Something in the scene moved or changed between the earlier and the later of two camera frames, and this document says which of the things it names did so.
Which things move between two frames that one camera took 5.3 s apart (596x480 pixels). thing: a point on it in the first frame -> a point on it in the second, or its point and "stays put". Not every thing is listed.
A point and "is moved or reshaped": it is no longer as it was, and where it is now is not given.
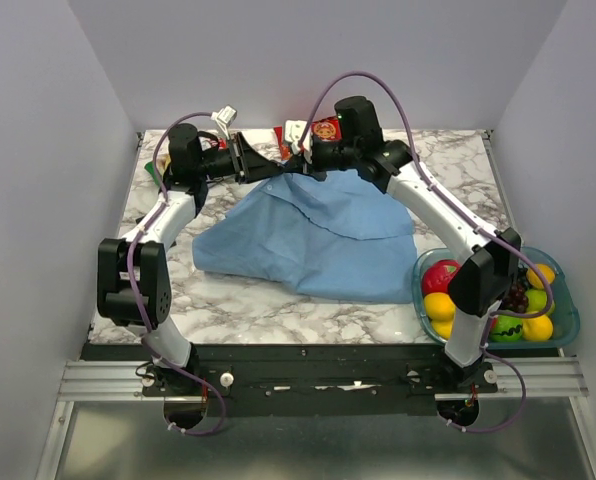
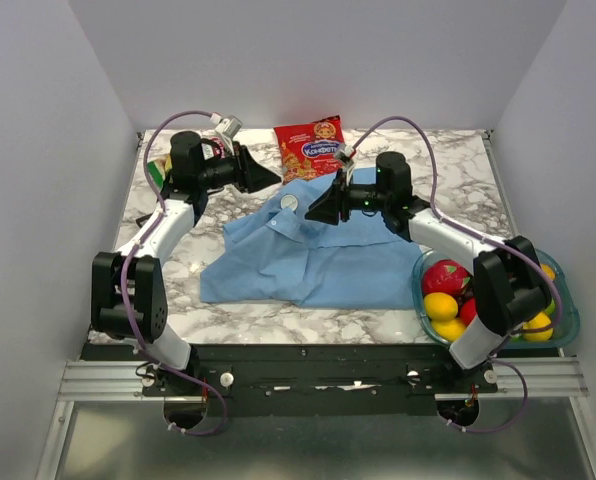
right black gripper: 296,167 -> 327,207
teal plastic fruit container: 566,321 stays put
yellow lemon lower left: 443,329 stays put
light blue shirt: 338,236 is moved or reshaped
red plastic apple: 436,276 stays put
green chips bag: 162,163 stays put
